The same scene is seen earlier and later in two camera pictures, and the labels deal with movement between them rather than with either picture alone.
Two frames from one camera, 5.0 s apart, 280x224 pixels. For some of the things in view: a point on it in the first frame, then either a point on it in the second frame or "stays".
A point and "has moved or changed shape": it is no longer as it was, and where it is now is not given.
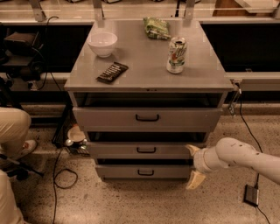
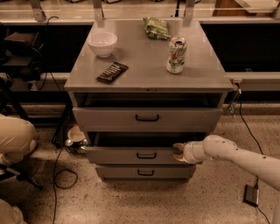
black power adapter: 251,195 stays
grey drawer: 143,150 has moved or changed shape
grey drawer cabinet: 143,92 stays
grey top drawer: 148,112 stays
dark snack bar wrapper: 112,73 stays
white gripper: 199,160 → 188,152
